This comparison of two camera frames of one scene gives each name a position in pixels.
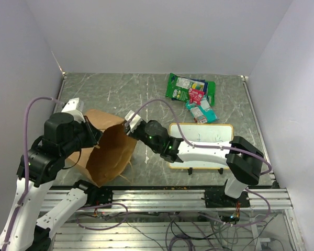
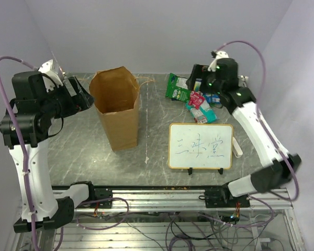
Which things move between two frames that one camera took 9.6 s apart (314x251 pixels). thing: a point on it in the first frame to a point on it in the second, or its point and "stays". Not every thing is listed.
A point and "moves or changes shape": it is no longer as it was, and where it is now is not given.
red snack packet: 195,96 moves or changes shape
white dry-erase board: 201,133 stays
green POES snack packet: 203,113 stays
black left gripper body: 86,136 to 68,104
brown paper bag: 110,160 to 115,94
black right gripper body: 139,133 to 209,84
